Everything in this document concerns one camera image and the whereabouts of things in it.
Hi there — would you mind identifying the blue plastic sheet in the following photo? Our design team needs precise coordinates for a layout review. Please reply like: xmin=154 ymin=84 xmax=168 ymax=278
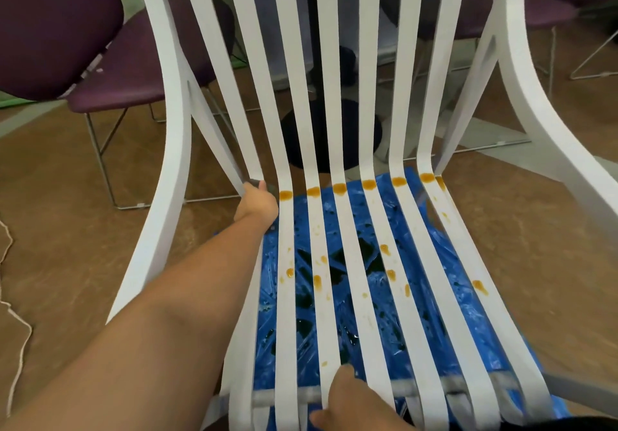
xmin=212 ymin=167 xmax=570 ymax=431

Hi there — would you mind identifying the person's left hand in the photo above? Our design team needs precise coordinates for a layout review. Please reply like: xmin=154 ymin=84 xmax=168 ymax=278
xmin=234 ymin=180 xmax=280 ymax=231

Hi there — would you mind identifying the purple lounge chair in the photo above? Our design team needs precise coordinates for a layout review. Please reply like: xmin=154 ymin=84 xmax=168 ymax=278
xmin=381 ymin=0 xmax=618 ymax=161
xmin=0 ymin=0 xmax=261 ymax=211

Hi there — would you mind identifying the person's right hand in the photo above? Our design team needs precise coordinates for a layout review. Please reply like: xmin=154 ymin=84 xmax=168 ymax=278
xmin=308 ymin=363 xmax=416 ymax=431

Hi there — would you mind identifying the white slatted chair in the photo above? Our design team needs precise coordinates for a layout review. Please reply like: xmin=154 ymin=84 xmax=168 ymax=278
xmin=106 ymin=0 xmax=618 ymax=431

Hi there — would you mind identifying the person's left forearm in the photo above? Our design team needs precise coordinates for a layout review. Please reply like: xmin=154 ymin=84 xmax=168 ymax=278
xmin=0 ymin=213 xmax=271 ymax=431

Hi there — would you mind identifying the black round table base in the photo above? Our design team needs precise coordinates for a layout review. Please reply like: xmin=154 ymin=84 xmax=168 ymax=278
xmin=279 ymin=47 xmax=385 ymax=173

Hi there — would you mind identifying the white cord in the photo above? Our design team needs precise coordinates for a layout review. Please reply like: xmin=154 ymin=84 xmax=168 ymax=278
xmin=0 ymin=218 xmax=33 ymax=419

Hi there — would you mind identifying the grey cleaning cloth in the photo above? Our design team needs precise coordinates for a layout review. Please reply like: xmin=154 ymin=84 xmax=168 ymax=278
xmin=243 ymin=178 xmax=279 ymax=194

